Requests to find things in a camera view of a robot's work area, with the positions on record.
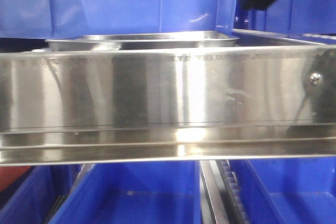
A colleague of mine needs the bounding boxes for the silver metal tray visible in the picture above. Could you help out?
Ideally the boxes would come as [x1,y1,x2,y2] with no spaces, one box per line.
[46,30,239,51]

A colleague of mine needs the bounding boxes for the lower centre blue plastic bin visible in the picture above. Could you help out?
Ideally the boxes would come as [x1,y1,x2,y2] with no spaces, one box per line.
[50,161,201,223]

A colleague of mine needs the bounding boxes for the blue plastic bin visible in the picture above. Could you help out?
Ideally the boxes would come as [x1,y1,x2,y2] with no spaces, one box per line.
[50,161,201,223]
[235,0,335,35]
[1,165,81,223]
[229,157,335,223]
[1,0,236,39]

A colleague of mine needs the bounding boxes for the upper centre blue plastic bin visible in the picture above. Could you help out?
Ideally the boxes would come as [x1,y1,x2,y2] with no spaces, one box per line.
[1,0,236,39]

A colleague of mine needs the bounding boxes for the silver round-head screw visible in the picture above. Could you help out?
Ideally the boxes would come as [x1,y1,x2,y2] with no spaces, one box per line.
[310,72,323,86]

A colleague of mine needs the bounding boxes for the lower right blue plastic bin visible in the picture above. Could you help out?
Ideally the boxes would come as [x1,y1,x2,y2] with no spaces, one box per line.
[229,157,335,223]

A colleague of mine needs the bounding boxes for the upper right blue plastic bin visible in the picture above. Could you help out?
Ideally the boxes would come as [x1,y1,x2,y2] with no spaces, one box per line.
[235,0,335,35]

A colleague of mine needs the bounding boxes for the lower left blue plastic bin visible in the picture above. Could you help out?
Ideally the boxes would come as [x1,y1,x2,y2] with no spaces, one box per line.
[1,165,81,223]

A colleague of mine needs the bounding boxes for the red object at left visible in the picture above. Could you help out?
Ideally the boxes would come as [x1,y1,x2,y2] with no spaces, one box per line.
[1,166,32,194]

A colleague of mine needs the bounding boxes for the stainless steel shelf front rail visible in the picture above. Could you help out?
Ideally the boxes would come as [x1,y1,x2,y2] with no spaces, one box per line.
[1,45,335,166]

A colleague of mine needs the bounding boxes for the left metal guide rail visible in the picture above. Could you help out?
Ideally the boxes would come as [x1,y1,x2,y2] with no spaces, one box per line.
[43,164,95,223]

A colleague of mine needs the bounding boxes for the roller track rail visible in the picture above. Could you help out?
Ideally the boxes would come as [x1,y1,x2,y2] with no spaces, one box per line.
[199,160,250,223]

